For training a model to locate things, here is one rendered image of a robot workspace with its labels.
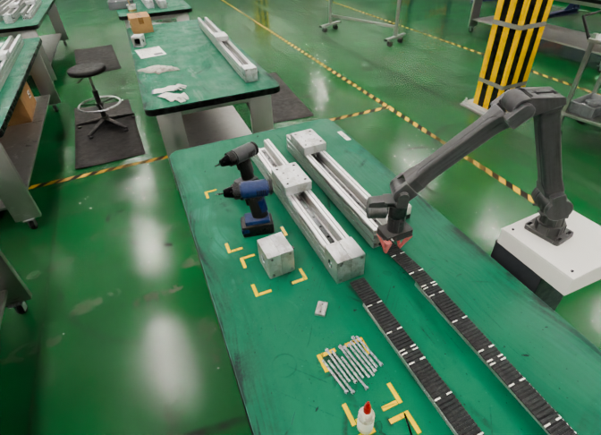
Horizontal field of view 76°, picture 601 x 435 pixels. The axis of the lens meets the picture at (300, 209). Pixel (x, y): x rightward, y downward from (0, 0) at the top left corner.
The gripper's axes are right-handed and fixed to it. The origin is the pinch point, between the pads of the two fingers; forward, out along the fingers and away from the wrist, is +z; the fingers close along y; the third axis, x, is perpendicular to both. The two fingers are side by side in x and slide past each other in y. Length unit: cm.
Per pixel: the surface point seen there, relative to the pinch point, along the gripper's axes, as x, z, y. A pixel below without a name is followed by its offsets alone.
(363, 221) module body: -11.2, -5.5, 5.2
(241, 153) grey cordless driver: -55, -19, 36
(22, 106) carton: -344, 42, 172
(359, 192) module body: -26.6, -5.8, -2.0
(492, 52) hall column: -204, 22, -255
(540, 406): 60, -1, 0
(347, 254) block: 2.7, -7.6, 19.5
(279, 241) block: -12.5, -7.6, 36.6
